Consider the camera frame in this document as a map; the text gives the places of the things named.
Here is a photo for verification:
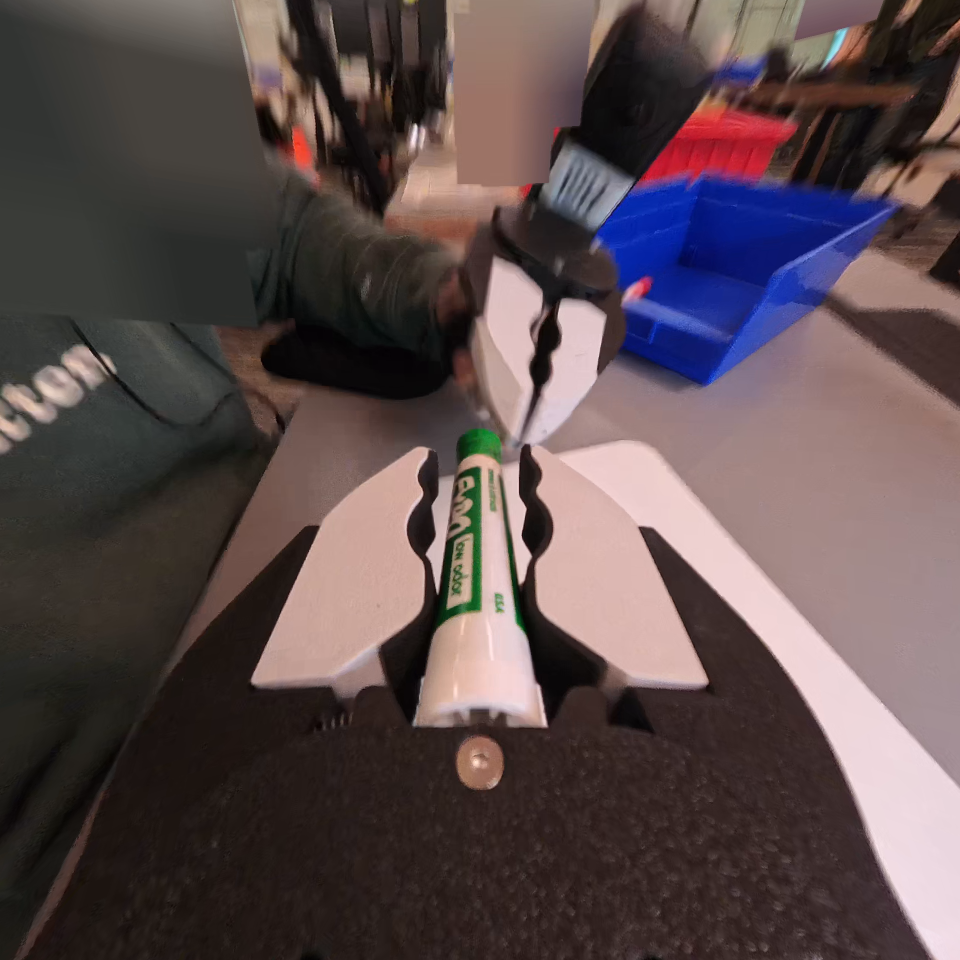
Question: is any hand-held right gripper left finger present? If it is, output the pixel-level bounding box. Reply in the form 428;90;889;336
251;447;441;696

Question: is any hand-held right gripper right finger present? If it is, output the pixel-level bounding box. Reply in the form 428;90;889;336
519;444;711;697

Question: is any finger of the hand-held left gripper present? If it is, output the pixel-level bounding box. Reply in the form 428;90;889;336
524;294;625;448
468;267;550;439

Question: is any green dry-erase marker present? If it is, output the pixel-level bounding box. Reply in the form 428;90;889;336
411;426;550;730

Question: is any white whiteboard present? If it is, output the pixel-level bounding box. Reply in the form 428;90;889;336
405;438;960;928

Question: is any blue plastic bin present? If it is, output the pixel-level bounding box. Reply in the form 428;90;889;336
597;171;904;387

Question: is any person's left forearm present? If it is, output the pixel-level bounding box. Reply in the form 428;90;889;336
245;158;469;364

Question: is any person's left hand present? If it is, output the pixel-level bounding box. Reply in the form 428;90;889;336
434;264;481;387

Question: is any red plastic bin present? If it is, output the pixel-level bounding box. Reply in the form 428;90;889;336
642;108;799;186

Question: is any green sweatshirt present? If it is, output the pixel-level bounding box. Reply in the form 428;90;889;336
0;312;283;909

